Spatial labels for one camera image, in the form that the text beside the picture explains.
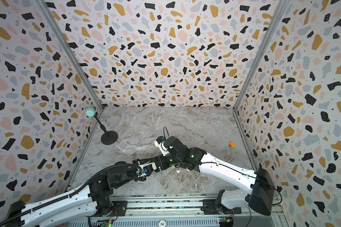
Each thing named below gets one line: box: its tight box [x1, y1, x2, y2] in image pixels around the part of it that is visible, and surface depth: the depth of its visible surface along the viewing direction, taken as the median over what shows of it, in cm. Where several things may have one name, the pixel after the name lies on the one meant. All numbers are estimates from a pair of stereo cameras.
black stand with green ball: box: [85, 106, 119, 146], surface depth 102 cm
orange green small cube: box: [229, 141, 236, 150], surface depth 99 cm
